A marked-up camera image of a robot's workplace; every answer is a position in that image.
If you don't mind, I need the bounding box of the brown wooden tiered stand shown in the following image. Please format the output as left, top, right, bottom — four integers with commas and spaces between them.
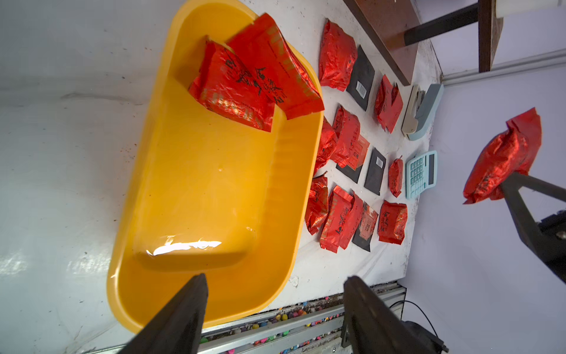
344, 0, 504, 86

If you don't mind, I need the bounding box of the light blue calculator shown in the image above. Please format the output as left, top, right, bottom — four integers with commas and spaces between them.
405, 150, 438, 200

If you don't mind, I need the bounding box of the black tea bag barcode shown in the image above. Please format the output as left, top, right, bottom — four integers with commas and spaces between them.
346, 45, 375, 112

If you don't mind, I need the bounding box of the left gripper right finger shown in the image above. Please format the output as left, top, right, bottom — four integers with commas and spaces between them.
342, 275, 443, 354

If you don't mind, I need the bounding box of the red foil tea bag top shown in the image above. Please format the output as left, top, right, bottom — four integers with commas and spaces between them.
318, 19, 358, 91

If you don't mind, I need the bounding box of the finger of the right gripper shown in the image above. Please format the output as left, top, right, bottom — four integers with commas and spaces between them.
501, 172, 565, 281

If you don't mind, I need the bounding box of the white potted green plant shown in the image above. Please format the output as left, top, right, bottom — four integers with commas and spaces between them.
495, 0, 565, 19

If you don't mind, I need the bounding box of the red foil tea bag bottom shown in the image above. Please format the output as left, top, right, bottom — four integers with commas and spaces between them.
305, 173, 329, 235

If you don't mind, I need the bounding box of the light blue stapler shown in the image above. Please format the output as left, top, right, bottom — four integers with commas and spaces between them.
402, 83, 445, 141

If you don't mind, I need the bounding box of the yellow storage box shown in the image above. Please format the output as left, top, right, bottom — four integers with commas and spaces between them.
107, 1, 324, 333

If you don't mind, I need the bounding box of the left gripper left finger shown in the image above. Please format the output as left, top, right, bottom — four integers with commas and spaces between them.
120, 274, 209, 354

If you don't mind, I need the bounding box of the black red label tea bag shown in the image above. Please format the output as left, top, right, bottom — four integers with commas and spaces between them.
335, 134, 371, 184

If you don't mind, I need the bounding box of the red foil tea bags pile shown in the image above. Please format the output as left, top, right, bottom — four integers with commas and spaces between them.
189, 13, 324, 132

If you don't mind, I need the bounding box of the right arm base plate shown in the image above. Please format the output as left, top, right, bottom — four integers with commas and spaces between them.
340, 300, 450, 354

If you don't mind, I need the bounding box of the red foil tea bag front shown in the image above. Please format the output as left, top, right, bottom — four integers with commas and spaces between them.
377, 201, 408, 245

